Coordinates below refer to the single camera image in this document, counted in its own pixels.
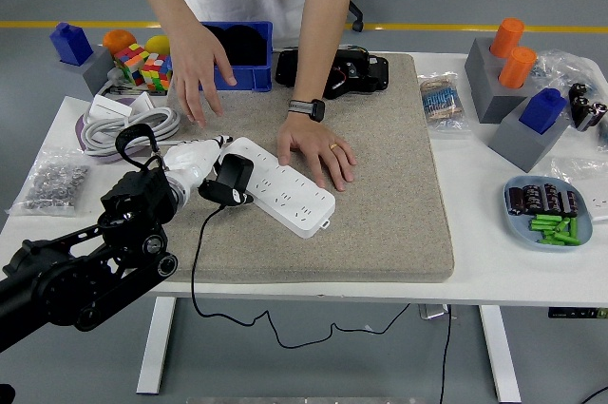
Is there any person's right hand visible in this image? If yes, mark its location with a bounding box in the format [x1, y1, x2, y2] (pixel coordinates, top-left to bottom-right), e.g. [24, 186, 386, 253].
[168, 23, 238, 128]

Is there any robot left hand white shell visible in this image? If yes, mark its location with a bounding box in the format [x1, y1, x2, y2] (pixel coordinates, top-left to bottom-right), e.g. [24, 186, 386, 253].
[162, 134, 254, 209]

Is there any person's left hand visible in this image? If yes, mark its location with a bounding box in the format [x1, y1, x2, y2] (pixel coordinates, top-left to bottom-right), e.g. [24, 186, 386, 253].
[275, 113, 357, 192]

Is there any black plug adapter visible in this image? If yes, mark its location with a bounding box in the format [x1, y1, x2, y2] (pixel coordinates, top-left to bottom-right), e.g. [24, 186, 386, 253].
[216, 152, 256, 194]

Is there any white power strip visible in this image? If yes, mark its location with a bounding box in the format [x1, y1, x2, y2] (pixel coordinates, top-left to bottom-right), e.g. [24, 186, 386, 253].
[229, 136, 336, 240]

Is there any black plug cord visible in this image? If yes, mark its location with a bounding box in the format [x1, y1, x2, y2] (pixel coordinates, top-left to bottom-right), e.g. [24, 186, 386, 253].
[190, 203, 410, 350]

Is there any black wrist watch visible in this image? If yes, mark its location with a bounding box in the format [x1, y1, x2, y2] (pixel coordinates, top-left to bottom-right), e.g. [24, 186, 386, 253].
[288, 98, 327, 124]

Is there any colourful puzzle cube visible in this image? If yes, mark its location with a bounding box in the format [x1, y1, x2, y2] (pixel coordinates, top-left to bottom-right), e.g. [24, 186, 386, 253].
[140, 52, 173, 92]
[112, 43, 149, 87]

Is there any yellow ball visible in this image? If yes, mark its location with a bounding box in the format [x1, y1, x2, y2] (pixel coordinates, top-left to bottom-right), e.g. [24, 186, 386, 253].
[144, 35, 172, 56]

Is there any black cloth pouch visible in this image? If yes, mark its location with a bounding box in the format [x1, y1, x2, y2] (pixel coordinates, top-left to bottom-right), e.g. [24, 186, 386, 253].
[203, 25, 268, 67]

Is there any blue plastic bin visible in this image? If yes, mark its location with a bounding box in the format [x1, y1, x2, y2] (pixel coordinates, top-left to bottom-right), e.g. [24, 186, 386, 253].
[199, 20, 275, 93]

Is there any orange ball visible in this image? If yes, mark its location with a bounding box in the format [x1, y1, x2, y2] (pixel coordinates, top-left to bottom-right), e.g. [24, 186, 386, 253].
[102, 29, 138, 56]

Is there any grey-brown mat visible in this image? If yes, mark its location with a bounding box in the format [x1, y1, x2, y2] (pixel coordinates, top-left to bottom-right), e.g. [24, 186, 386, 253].
[125, 52, 456, 284]

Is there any black mechanical device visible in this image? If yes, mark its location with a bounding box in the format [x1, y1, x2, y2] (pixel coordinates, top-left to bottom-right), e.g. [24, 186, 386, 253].
[275, 47, 390, 101]

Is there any small white box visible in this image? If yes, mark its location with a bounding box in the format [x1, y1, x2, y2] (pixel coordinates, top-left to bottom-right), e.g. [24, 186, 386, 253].
[89, 93, 133, 119]

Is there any grey square block holder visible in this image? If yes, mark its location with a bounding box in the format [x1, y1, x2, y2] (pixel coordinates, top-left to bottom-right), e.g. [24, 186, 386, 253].
[44, 46, 115, 102]
[487, 97, 571, 173]

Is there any blue plastic block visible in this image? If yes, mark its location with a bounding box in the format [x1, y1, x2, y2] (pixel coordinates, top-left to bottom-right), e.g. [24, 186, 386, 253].
[518, 87, 568, 134]
[48, 22, 94, 67]

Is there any clear bag of resistors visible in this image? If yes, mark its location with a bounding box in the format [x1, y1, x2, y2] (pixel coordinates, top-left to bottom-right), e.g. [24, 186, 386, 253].
[417, 71, 472, 133]

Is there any clear bag of metal nuts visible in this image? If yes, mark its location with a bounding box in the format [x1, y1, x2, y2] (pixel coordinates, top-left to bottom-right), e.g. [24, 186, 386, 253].
[4, 146, 91, 218]

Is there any black office chair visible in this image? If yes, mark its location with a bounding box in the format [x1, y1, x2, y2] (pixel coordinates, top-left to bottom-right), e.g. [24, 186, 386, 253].
[346, 0, 377, 33]

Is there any grey two-hole block holder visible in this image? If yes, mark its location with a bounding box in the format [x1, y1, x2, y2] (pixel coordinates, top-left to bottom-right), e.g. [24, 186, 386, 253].
[464, 36, 539, 125]

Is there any white table leg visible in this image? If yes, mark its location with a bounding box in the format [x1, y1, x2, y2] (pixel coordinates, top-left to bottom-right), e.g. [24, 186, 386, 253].
[136, 297, 178, 395]
[477, 304, 523, 404]

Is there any black cylindrical capacitor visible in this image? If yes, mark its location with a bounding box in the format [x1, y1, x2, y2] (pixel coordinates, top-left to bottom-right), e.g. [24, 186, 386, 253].
[559, 189, 580, 218]
[505, 186, 526, 216]
[542, 183, 561, 213]
[522, 183, 545, 213]

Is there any orange cylinder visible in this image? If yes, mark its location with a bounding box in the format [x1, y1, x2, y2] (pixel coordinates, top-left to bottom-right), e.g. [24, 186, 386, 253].
[489, 17, 526, 59]
[497, 46, 539, 89]

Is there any light blue plate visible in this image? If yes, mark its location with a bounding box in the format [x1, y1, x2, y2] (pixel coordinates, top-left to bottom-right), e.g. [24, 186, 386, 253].
[502, 174, 595, 253]

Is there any clear bag of hardware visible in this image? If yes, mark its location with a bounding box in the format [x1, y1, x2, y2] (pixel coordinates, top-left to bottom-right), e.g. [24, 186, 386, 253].
[526, 48, 608, 106]

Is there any empty clear plastic bag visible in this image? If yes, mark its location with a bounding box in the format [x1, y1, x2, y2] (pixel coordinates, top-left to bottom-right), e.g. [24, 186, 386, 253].
[549, 155, 608, 186]

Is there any bag of large black capacitors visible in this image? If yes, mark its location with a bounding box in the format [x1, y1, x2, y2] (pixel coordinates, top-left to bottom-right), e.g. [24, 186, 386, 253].
[567, 82, 608, 132]

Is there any small white zip bag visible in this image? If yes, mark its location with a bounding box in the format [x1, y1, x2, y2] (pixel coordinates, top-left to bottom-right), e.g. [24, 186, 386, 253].
[584, 183, 608, 224]

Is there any black table control panel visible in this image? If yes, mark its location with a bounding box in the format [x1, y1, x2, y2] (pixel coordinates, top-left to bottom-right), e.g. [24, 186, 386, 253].
[546, 307, 608, 319]

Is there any coiled white power cable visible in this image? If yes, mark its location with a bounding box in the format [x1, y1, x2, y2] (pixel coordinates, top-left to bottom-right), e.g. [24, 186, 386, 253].
[81, 106, 191, 157]

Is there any metal bracket under table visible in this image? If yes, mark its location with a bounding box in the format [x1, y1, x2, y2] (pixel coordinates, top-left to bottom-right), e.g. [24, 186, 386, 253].
[417, 302, 458, 320]

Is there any black hanging cable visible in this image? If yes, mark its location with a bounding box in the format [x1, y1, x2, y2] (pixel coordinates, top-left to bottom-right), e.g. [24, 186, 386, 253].
[437, 306, 452, 404]

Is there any black floor cable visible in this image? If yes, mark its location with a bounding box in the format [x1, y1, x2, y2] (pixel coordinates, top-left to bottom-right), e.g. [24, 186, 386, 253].
[581, 384, 608, 404]

